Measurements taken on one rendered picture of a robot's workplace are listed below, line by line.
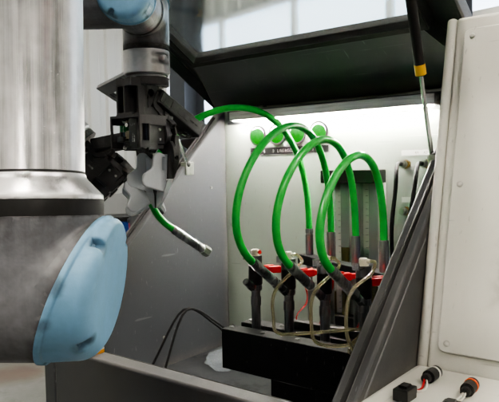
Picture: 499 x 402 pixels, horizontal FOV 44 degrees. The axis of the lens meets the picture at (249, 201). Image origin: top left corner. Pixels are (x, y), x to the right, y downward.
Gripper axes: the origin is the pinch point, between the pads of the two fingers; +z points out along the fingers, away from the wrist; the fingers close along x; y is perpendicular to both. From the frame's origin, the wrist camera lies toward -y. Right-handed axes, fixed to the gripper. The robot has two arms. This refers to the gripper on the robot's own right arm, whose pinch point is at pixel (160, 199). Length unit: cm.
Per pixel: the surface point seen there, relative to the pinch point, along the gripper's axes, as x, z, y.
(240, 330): 0.3, 26.7, -20.3
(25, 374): -280, 125, -143
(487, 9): -79, -127, -431
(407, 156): 21, -7, -52
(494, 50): 45, -23, -33
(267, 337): 7.3, 26.8, -19.6
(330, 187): 25.3, -1.8, -12.8
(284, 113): -9, -18, -50
